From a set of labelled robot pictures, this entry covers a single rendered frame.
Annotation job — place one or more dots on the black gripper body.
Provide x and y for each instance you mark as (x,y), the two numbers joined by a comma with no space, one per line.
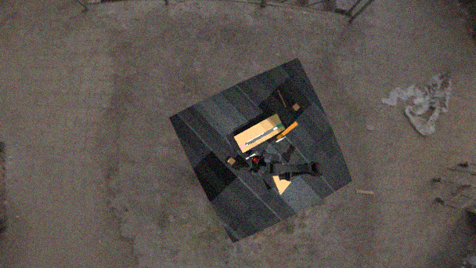
(261,162)

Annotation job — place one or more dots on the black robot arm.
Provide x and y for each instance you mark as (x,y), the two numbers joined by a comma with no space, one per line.
(289,172)

